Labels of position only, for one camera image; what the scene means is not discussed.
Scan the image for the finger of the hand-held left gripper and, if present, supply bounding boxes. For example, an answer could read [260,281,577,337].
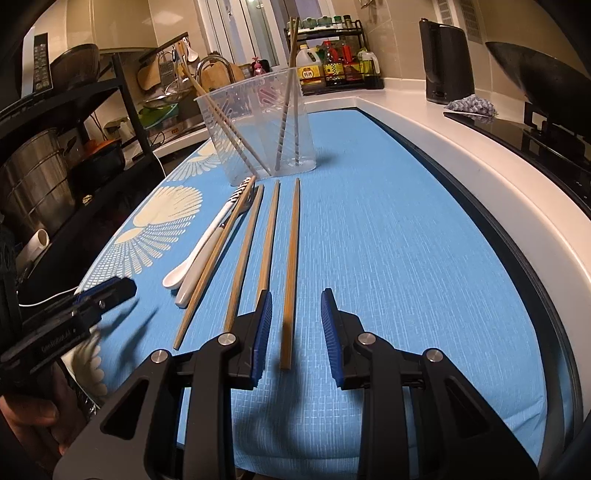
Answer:
[69,277,138,324]

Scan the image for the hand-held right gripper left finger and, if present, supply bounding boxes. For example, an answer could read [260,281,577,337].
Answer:
[53,288,274,480]

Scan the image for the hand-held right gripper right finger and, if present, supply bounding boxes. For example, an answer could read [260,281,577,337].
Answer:
[321,287,541,480]

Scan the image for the white spoon striped handle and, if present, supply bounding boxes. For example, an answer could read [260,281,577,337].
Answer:
[163,175,257,291]

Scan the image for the wooden chopstick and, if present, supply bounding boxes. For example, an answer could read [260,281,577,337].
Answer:
[274,17,296,171]
[182,74,266,180]
[256,180,281,301]
[172,176,257,350]
[179,62,273,178]
[286,17,302,167]
[223,185,265,334]
[279,178,302,370]

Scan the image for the white handled knife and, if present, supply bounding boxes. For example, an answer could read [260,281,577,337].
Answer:
[174,196,252,309]

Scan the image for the clear plastic container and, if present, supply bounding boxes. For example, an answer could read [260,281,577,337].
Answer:
[193,65,317,185]

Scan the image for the person's left hand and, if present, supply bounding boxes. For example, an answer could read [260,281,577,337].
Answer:
[0,357,86,457]

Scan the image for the white paper roll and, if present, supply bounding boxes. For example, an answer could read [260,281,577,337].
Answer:
[14,229,51,264]

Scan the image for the blue patterned table mat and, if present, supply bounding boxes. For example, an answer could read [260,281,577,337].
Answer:
[76,107,566,480]

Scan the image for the black cooking pot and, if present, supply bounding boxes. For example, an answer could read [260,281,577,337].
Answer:
[69,138,127,185]

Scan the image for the large steel stockpot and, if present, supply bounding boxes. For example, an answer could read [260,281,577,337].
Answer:
[0,129,77,236]

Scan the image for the black shelving rack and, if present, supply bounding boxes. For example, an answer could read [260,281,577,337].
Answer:
[0,53,167,296]

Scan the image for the green plastic basin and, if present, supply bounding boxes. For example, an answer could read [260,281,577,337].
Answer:
[139,104,181,130]

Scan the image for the small hanging wooden board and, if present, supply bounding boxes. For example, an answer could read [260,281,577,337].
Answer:
[139,58,162,90]

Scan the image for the metal grater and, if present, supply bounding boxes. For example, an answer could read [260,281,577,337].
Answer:
[159,51,178,86]

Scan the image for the brown bowl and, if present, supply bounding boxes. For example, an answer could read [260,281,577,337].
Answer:
[48,44,101,90]

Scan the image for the black appliance control panel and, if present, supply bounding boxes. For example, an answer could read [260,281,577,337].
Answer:
[21,32,51,97]

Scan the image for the wooden cutting board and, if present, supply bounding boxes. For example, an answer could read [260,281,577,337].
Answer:
[203,55,243,88]

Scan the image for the chrome faucet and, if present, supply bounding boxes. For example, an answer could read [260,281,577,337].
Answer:
[196,55,232,88]

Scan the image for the black spice rack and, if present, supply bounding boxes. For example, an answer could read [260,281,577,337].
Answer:
[284,16,384,95]

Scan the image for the black cooktop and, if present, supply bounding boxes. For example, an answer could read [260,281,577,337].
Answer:
[443,102,591,204]

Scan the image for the large yellow oil bottle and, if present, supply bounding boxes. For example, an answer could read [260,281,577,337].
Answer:
[295,44,324,86]

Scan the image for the blue white dishcloth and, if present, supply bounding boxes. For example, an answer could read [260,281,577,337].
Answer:
[443,95,499,118]

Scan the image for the dark sauce bottle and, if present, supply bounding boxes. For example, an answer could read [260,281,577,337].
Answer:
[322,41,345,84]

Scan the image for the red sauce bottle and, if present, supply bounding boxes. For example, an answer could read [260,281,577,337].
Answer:
[342,44,361,81]

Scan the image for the clear oil dispenser bottle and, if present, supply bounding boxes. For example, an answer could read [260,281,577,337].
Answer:
[358,48,382,77]

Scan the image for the window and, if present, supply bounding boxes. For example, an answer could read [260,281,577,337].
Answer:
[194,0,333,65]

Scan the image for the black electric kettle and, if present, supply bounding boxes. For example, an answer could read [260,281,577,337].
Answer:
[419,17,475,104]

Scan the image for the row of spice jars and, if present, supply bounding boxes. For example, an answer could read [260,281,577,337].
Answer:
[300,14,354,28]

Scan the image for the black wok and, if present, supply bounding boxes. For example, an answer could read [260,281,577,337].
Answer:
[485,41,591,116]

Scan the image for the white cable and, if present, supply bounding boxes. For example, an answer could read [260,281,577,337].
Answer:
[18,157,167,308]

